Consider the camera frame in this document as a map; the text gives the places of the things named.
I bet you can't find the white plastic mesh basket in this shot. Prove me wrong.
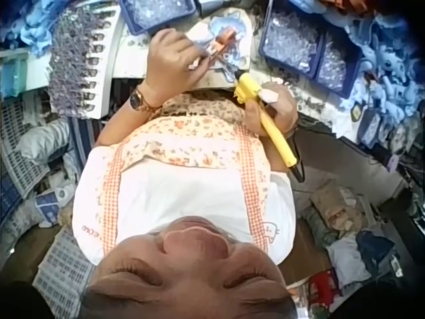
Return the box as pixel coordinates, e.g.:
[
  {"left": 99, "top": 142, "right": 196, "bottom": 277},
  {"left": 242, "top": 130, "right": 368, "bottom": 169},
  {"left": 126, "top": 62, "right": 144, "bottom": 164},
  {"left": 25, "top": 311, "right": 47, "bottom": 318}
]
[
  {"left": 33, "top": 228, "right": 100, "bottom": 302},
  {"left": 0, "top": 96, "right": 51, "bottom": 201}
]

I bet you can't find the teal plastic box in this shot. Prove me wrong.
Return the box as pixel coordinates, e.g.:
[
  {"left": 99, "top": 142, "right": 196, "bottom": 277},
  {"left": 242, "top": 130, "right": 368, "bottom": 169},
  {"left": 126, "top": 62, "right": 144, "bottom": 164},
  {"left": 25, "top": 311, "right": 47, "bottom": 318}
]
[{"left": 0, "top": 49, "right": 35, "bottom": 98}]

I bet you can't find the heap of blue fabric pieces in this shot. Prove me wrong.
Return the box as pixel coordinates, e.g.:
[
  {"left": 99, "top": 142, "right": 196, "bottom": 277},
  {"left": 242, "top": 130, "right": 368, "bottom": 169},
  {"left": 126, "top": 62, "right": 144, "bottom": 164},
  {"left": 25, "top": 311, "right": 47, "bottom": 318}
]
[{"left": 0, "top": 0, "right": 69, "bottom": 56}]

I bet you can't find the small orange toy piece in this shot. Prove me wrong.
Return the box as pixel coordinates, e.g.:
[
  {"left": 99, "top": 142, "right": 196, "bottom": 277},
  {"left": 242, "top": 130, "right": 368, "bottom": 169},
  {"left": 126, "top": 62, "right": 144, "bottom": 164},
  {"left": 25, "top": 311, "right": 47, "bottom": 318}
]
[{"left": 207, "top": 28, "right": 240, "bottom": 60}]

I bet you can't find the blue basket of clear beads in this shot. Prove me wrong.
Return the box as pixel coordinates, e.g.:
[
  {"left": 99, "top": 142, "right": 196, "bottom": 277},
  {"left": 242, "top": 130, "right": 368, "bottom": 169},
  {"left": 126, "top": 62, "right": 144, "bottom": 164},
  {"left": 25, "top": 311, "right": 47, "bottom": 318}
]
[
  {"left": 258, "top": 5, "right": 325, "bottom": 80},
  {"left": 314, "top": 36, "right": 363, "bottom": 100},
  {"left": 117, "top": 0, "right": 197, "bottom": 36}
]

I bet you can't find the brown strap wrist watch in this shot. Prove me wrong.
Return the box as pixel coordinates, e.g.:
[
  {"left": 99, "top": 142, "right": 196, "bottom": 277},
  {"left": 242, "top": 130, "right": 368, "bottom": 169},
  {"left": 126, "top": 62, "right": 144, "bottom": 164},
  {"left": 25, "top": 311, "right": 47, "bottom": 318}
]
[{"left": 127, "top": 85, "right": 163, "bottom": 114}]

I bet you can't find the stack of purple trinket cards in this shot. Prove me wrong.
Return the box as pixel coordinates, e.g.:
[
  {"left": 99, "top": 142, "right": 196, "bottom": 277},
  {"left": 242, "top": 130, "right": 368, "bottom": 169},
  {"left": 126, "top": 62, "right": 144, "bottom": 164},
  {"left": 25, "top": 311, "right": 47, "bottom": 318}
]
[{"left": 48, "top": 5, "right": 122, "bottom": 120}]

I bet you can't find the heap of blue plush toys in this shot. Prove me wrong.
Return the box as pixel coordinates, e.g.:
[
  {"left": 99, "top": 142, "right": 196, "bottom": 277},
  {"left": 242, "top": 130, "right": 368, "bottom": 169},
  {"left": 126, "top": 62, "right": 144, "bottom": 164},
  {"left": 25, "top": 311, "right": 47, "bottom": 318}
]
[{"left": 351, "top": 13, "right": 425, "bottom": 151}]

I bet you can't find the black glue gun cable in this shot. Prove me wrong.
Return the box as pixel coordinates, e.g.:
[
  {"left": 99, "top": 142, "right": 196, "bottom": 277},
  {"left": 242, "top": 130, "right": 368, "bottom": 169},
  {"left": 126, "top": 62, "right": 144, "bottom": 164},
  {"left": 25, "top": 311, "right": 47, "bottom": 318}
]
[{"left": 288, "top": 132, "right": 305, "bottom": 183}]

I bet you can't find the heap of cloths and bags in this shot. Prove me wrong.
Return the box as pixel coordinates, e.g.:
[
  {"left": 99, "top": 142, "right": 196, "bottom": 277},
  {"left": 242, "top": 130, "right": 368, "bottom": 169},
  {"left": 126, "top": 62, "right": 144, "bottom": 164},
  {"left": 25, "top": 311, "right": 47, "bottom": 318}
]
[{"left": 298, "top": 179, "right": 411, "bottom": 302}]

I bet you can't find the blue cartoon fabric patch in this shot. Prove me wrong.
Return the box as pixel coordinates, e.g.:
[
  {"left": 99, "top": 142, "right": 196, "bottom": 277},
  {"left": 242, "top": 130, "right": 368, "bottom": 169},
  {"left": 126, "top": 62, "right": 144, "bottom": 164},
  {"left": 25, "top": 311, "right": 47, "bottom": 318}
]
[{"left": 197, "top": 13, "right": 254, "bottom": 84}]

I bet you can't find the person's right hand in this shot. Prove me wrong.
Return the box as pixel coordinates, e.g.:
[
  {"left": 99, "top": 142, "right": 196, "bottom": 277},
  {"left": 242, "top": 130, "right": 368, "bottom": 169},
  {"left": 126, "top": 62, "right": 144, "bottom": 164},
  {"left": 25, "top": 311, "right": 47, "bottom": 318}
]
[{"left": 244, "top": 84, "right": 299, "bottom": 138}]

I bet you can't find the yellow glue gun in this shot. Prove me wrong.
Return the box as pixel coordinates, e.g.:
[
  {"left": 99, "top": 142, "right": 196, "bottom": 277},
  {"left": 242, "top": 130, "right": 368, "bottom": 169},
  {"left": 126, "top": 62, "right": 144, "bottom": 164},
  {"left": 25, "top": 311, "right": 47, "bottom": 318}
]
[{"left": 232, "top": 70, "right": 298, "bottom": 169}]

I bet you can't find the person's left hand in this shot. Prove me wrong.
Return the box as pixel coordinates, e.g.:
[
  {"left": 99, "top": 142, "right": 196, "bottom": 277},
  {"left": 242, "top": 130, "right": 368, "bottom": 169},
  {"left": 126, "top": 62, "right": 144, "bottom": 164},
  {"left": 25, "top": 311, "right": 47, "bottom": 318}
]
[{"left": 145, "top": 27, "right": 214, "bottom": 98}]

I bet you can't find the heap of plastic bags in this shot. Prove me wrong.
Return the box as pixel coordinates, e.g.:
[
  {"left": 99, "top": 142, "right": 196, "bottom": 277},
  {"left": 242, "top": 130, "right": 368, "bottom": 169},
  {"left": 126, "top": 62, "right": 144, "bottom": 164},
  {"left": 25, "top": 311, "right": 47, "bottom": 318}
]
[{"left": 15, "top": 118, "right": 82, "bottom": 231}]

